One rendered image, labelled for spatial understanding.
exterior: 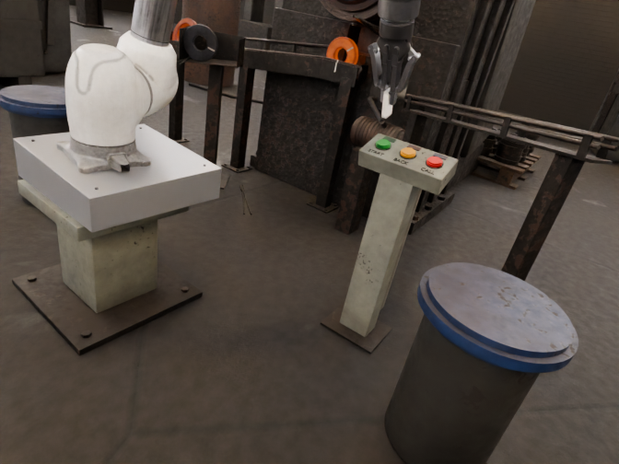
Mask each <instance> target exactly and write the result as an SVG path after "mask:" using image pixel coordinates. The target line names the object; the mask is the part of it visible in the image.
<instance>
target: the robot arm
mask: <svg viewBox="0 0 619 464"><path fill-rule="evenodd" d="M177 1H178V0H135V2H134V14H133V20H132V27H131V30H129V31H127V32H126V33H124V34H123V35H122V36H121V37H120V39H119V42H118V45H117V47H116V48H115V47H113V46H110V45H106V44H98V43H90V44H84V45H82V46H80V47H79V48H78V49H77V50H75V51H74V52H73V54H72V56H71V58H70V60H69V63H68V65H67V68H66V73H65V105H66V113H67V120H68V124H69V130H70V141H60V142H57V144H56V145H57V149H59V150H61V151H63V152H64V153H65V154H66V155H67V156H68V157H69V158H70V159H71V160H72V161H73V163H74V164H75V165H76V166H77V168H78V172H80V173H84V174H88V173H92V172H96V171H101V170H108V169H115V170H117V171H119V172H121V173H127V172H129V170H130V167H147V166H150V165H151V159H150V158H149V157H146V156H144V155H143V154H142V153H140V152H139V151H138V150H137V149H136V144H135V128H136V125H138V124H139V122H140V121H141V120H142V118H143V117H145V116H148V115H151V114H153V113H155V112H157V111H159V110H161V109H163V108H164V107H166V106H167V105H168V104H169V103H170V102H171V101H172V100H173V98H174V97H175V95H176V92H177V89H178V84H179V80H178V74H177V68H176V60H177V55H176V53H175V51H174V49H173V48H172V46H171V44H170V43H169V39H170V34H171V30H172V25H173V20H174V15H175V10H176V5H177ZM420 2H421V0H379V3H378V15H379V17H380V31H379V34H380V36H379V38H378V40H377V42H373V43H372V44H370V45H369V46H368V52H369V54H370V57H371V64H372V72H373V79H374V86H375V87H379V88H380V90H381V92H380V102H383V103H382V113H381V117H382V118H385V119H387V118H388V117H389V116H390V115H391V113H392V105H394V104H395V103H396V99H397V93H401V92H402V91H404V90H405V88H406V86H407V83H408V81H409V78H410V76H411V73H412V72H413V69H414V67H415V63H416V61H417V60H418V59H419V58H420V57H421V53H420V52H418V53H416V52H415V50H414V49H413V44H412V37H413V31H414V23H415V20H414V18H416V17H417V16H418V14H419V8H420ZM380 51H381V54H382V63H383V65H382V68H381V59H380ZM407 53H408V54H409V56H408V63H407V64H406V66H405V68H404V71H403V75H402V78H401V80H400V77H401V70H402V63H403V58H404V57H405V56H406V55H407ZM391 66H392V70H391ZM390 80H391V84H390ZM389 86H391V87H389ZM388 87H389V88H388Z"/></svg>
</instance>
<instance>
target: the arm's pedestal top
mask: <svg viewBox="0 0 619 464"><path fill-rule="evenodd" d="M18 191H19V193H20V194H21V195H22V196H23V197H25V198H26V199H27V200H28V201H29V202H31V203H32V204H33V205H34V206H36V207H37V208H38V209H39V210H41V211H42V212H43V213H44V214H45V215H47V216H48V217H49V218H50V219H52V220H53V222H54V223H55V224H57V225H58V226H59V227H61V228H62V229H63V230H64V231H65V232H67V233H68V234H69V235H70V236H71V237H73V238H74V239H75V240H76V241H78V242H80V241H83V240H87V239H90V238H95V237H99V236H102V235H106V234H110V233H112V232H116V231H119V230H123V229H126V228H129V227H132V226H138V225H142V224H144V223H148V222H151V221H155V220H158V219H161V218H164V217H168V216H171V215H176V214H180V213H183V212H187V211H188V210H189V206H186V207H183V208H180V209H177V210H173V211H169V212H166V213H163V214H159V215H153V216H149V217H147V218H143V219H139V220H136V221H133V222H129V223H126V224H122V225H118V226H113V227H110V228H106V229H102V230H100V231H96V232H90V231H89V230H88V229H87V228H85V227H84V226H83V225H81V224H80V223H79V222H77V221H76V220H75V219H74V218H73V217H72V216H71V215H69V214H68V213H67V212H65V211H64V210H63V209H61V208H60V207H59V206H58V205H56V204H55V203H53V202H52V201H51V200H50V199H48V198H47V197H46V196H45V195H43V194H42V193H41V192H39V191H38V190H37V189H35V188H34V187H33V186H31V185H30V184H29V183H28V182H26V181H25V180H18Z"/></svg>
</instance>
